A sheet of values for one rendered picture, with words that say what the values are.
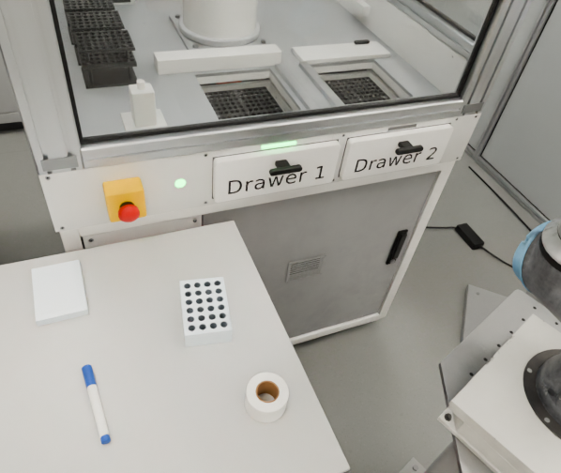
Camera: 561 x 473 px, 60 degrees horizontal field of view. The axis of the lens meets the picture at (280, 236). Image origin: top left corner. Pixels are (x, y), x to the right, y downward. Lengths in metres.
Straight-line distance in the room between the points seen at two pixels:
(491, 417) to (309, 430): 0.29
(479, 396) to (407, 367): 1.02
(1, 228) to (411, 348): 1.72
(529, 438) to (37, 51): 0.95
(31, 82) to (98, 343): 0.45
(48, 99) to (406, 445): 1.42
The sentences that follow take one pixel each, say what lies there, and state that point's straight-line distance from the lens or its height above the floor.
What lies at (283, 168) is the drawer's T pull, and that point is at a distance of 1.03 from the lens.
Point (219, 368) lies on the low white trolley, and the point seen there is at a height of 0.76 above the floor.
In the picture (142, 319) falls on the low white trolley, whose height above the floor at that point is 0.76.
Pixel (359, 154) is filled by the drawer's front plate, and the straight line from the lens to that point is 1.16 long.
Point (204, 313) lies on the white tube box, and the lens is 0.90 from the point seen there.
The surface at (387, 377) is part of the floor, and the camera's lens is 1.85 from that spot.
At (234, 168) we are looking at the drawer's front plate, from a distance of 1.03.
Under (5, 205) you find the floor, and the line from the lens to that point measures 2.43.
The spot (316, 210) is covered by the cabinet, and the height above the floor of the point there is 0.70.
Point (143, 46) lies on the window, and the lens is 0.89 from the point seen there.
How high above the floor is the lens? 1.53
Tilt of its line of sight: 45 degrees down
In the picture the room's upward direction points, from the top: 9 degrees clockwise
